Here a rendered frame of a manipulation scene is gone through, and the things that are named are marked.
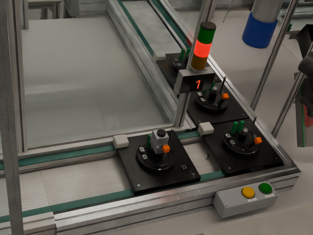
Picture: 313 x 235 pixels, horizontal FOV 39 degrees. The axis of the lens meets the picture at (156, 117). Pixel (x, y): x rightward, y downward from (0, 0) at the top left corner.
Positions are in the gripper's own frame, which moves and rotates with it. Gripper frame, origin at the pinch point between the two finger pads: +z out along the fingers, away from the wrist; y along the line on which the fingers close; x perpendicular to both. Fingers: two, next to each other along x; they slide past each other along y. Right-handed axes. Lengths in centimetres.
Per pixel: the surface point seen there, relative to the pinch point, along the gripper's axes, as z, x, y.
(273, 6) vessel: 14, -93, -52
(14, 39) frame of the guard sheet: -15, -33, 82
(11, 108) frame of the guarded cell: -23, 2, 87
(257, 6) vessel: 18, -99, -47
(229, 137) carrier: 23.4, -19.5, 10.3
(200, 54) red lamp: -8.2, -29.2, 25.9
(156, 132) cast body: 15.3, -20.1, 40.5
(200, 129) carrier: 26.6, -28.2, 17.5
